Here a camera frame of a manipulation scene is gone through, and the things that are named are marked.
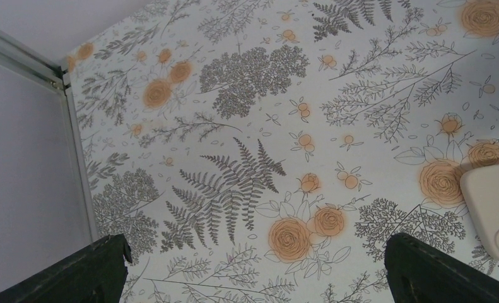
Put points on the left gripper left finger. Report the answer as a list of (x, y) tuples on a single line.
[(95, 273)]

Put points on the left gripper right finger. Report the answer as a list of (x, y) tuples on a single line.
[(417, 272)]

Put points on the beige phone case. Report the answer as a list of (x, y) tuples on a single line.
[(480, 189)]

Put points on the floral patterned table mat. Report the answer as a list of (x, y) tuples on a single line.
[(265, 151)]

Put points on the left aluminium frame post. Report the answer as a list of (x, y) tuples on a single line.
[(43, 183)]

